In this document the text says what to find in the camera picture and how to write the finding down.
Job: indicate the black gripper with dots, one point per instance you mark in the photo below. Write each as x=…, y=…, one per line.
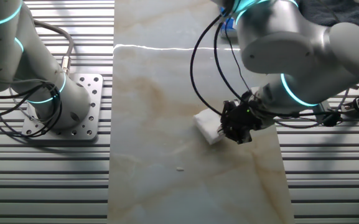
x=241, y=119

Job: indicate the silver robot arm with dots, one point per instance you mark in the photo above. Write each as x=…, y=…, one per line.
x=291, y=46

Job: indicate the dark folded towel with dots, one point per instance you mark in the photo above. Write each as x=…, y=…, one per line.
x=331, y=12

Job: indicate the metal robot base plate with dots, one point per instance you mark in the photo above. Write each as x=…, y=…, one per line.
x=93, y=93

